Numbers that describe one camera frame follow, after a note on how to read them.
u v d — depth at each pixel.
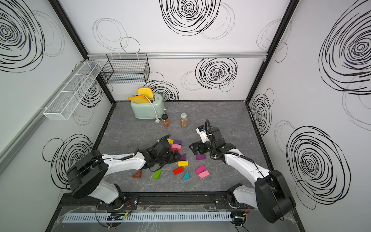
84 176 0.43
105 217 0.70
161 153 0.68
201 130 0.75
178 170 0.85
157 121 1.05
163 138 0.69
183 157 0.86
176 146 0.93
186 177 0.80
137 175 0.80
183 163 0.86
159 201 0.76
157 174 0.82
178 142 0.96
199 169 0.85
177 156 0.78
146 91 0.97
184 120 0.99
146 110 0.99
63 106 0.72
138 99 0.96
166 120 0.99
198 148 0.75
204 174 0.83
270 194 0.40
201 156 0.89
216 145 0.65
